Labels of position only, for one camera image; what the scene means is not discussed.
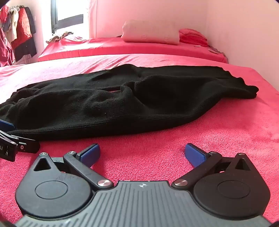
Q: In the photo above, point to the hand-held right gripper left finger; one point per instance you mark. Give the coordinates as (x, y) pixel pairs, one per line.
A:
(89, 153)

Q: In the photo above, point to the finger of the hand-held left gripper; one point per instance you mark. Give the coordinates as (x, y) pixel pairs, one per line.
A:
(26, 145)
(6, 126)

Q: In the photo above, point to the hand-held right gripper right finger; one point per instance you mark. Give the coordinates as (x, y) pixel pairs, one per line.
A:
(194, 153)

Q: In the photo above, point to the black pants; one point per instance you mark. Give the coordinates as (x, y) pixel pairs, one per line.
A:
(130, 104)

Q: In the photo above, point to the red terry bed cover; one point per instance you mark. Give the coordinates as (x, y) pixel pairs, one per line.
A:
(174, 139)

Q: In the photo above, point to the dark red hanging garment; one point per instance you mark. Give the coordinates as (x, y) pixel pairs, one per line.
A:
(5, 50)

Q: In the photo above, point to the red and black hanging jacket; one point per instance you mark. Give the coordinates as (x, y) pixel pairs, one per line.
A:
(23, 32)

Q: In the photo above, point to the beige hanging garment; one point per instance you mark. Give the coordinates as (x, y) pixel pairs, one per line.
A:
(13, 26)

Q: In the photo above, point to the crumpled brown cloth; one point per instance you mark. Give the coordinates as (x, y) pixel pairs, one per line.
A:
(58, 37)

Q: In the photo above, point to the red covered mattress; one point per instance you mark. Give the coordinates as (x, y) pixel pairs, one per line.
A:
(130, 48)

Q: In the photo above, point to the folded red cloth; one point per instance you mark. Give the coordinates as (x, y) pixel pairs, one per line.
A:
(193, 37)

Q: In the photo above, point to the dark framed window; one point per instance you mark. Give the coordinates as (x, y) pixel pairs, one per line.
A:
(67, 19)

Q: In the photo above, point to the beige pillow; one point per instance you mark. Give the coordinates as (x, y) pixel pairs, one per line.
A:
(150, 31)

